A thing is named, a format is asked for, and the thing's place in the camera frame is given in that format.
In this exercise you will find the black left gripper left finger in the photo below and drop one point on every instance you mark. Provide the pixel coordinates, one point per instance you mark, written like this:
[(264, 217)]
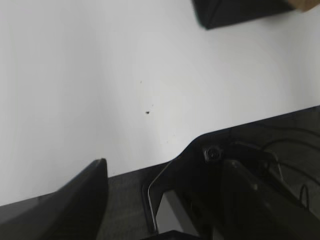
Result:
[(74, 212)]

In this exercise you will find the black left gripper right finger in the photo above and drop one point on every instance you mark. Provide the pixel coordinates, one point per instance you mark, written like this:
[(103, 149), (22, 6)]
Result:
[(228, 187)]

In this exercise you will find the black canvas tote bag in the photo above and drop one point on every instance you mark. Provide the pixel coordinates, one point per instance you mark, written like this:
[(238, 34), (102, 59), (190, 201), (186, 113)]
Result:
[(213, 14)]

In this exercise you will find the tan front bag handle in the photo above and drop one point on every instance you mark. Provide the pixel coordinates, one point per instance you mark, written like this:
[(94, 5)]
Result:
[(304, 5)]

